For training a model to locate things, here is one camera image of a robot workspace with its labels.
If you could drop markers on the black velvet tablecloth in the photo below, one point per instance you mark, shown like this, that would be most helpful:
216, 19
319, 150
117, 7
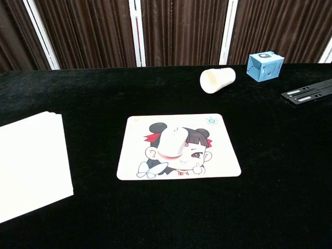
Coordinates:
155, 220

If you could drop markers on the blue cube box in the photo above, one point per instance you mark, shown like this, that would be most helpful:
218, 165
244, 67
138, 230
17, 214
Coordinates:
267, 67

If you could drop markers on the white frame post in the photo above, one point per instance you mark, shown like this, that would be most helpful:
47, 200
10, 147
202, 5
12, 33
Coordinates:
138, 33
326, 53
41, 33
228, 33

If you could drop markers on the small white computer mouse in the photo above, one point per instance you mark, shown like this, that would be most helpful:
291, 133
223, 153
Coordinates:
172, 142

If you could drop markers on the dark brown curtain panel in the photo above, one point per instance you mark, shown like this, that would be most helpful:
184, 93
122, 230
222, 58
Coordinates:
15, 33
181, 31
280, 26
90, 33

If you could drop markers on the black folding laptop stand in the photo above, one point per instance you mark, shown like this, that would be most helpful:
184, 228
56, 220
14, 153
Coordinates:
311, 94

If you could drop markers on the white paper cup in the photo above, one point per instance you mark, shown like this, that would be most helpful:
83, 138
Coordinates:
220, 77

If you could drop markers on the white paper stack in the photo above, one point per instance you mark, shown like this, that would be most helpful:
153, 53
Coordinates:
31, 166

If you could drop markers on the cartoon girl mouse pad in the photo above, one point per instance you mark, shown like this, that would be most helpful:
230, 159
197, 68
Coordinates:
215, 160

